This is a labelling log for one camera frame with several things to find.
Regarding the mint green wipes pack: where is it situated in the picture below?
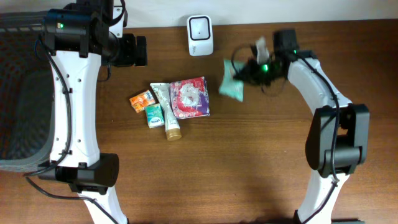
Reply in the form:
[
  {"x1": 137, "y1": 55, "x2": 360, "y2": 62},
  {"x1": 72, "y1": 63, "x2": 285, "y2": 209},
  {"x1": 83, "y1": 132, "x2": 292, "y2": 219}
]
[{"x1": 218, "y1": 59, "x2": 244, "y2": 102}]

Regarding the orange tissue pack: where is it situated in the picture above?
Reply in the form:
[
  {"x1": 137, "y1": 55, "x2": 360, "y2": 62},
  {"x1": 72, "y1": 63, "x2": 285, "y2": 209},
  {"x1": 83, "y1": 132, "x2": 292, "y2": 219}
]
[{"x1": 129, "y1": 90, "x2": 155, "y2": 113}]

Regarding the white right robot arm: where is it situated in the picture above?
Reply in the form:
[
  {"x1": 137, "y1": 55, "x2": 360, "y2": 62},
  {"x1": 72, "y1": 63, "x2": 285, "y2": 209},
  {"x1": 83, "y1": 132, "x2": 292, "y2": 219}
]
[{"x1": 233, "y1": 29, "x2": 370, "y2": 223}]

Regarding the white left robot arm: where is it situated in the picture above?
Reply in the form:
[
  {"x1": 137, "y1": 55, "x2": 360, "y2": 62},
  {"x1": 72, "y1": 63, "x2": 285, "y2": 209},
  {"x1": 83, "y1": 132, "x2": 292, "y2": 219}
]
[{"x1": 34, "y1": 1, "x2": 147, "y2": 223}]

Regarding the white barcode scanner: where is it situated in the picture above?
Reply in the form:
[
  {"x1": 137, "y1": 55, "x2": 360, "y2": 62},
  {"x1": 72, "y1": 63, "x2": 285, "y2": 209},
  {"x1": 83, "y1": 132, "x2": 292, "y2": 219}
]
[{"x1": 187, "y1": 15, "x2": 214, "y2": 57}]

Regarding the white cream tube gold cap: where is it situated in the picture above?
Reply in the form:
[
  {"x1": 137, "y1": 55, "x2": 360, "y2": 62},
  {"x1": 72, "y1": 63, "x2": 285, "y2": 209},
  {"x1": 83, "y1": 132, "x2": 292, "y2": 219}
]
[{"x1": 150, "y1": 83, "x2": 182, "y2": 141}]

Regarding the small teal tissue pack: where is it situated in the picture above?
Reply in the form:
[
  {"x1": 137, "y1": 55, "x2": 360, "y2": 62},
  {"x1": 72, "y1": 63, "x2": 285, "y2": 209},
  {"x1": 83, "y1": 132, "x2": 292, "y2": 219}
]
[{"x1": 145, "y1": 103, "x2": 165, "y2": 128}]

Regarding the dark grey plastic basket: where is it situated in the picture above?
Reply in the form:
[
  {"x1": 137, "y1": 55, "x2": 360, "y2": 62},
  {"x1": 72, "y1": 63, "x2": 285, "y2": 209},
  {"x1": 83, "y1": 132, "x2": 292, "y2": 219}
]
[{"x1": 1, "y1": 11, "x2": 54, "y2": 172}]

